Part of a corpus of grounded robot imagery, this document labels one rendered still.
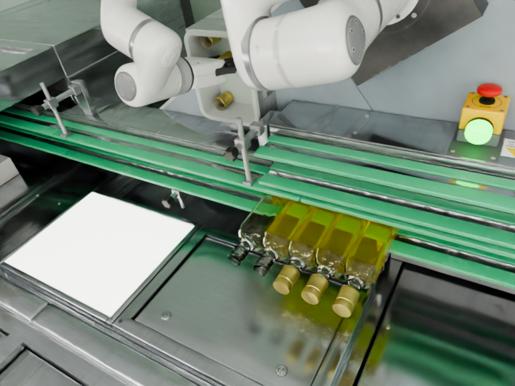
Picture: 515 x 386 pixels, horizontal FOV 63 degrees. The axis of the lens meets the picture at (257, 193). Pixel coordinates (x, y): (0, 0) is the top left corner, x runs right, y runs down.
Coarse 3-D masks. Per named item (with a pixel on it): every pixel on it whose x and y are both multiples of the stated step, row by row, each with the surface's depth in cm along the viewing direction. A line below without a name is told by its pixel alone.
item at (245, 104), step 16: (192, 32) 93; (208, 32) 91; (224, 32) 89; (192, 48) 98; (208, 48) 102; (224, 48) 101; (240, 80) 104; (208, 96) 107; (240, 96) 107; (256, 96) 96; (208, 112) 107; (224, 112) 107; (240, 112) 105; (256, 112) 98
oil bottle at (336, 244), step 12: (336, 216) 86; (348, 216) 86; (336, 228) 83; (348, 228) 83; (360, 228) 84; (324, 240) 81; (336, 240) 81; (348, 240) 80; (324, 252) 79; (336, 252) 79; (348, 252) 79; (324, 264) 78; (336, 264) 78; (336, 276) 79
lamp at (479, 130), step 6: (474, 120) 74; (480, 120) 74; (486, 120) 74; (468, 126) 74; (474, 126) 73; (480, 126) 73; (486, 126) 73; (492, 126) 74; (468, 132) 74; (474, 132) 74; (480, 132) 73; (486, 132) 73; (492, 132) 74; (468, 138) 75; (474, 138) 74; (480, 138) 74; (486, 138) 73
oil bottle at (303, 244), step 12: (312, 216) 87; (324, 216) 87; (300, 228) 85; (312, 228) 85; (324, 228) 84; (300, 240) 82; (312, 240) 82; (288, 252) 82; (300, 252) 81; (312, 252) 81; (312, 264) 82
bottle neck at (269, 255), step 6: (264, 252) 83; (270, 252) 83; (264, 258) 82; (270, 258) 82; (276, 258) 84; (258, 264) 81; (264, 264) 81; (270, 264) 82; (258, 270) 83; (264, 270) 81
